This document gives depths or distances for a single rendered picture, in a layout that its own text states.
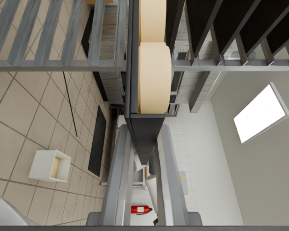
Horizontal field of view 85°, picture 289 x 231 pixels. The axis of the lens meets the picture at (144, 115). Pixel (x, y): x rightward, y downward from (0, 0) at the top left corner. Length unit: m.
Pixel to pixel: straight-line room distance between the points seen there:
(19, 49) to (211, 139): 4.51
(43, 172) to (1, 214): 1.10
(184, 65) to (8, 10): 0.74
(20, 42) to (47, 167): 0.96
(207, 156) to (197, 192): 0.95
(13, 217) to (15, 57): 0.54
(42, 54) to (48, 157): 0.95
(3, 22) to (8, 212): 0.71
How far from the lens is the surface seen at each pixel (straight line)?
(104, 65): 0.60
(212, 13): 0.51
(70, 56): 0.66
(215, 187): 4.44
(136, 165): 0.61
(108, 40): 2.41
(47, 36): 0.76
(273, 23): 0.61
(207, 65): 0.63
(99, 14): 0.78
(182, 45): 2.44
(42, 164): 1.50
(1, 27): 0.89
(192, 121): 4.84
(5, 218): 0.38
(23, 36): 0.81
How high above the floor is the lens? 0.87
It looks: level
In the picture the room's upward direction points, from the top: 90 degrees clockwise
